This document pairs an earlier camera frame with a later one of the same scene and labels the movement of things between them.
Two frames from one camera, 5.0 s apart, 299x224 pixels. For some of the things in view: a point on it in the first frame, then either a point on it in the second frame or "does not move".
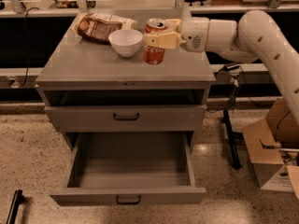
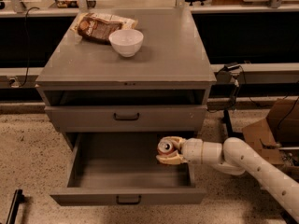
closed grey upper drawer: (126, 118) does not move
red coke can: (154, 55) -> (165, 146)
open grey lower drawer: (130, 168) does not move
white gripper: (192, 35) -> (192, 151)
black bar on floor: (18, 199) does not move
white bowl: (126, 42) does not move
